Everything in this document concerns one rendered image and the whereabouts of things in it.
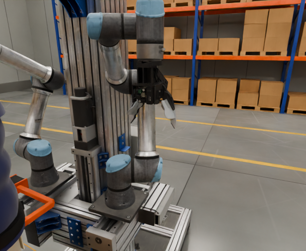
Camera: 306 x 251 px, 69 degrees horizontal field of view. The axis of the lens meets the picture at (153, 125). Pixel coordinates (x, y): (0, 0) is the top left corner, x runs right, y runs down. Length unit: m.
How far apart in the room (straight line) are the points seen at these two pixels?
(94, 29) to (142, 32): 0.17
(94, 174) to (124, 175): 0.28
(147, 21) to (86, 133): 0.73
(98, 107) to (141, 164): 0.38
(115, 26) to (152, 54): 0.16
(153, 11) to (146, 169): 0.67
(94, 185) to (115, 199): 0.24
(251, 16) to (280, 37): 0.98
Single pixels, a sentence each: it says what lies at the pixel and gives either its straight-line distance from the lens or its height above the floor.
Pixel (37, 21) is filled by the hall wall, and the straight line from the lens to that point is 12.80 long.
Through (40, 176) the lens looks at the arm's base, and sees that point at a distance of 1.39.
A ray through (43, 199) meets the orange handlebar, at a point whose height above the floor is 1.19.
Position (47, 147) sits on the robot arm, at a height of 1.25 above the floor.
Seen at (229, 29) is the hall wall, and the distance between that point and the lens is 8.76.
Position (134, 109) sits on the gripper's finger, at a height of 1.57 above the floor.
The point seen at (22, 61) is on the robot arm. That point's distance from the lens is 1.25.
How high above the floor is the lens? 1.75
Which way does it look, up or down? 18 degrees down
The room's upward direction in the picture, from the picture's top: straight up
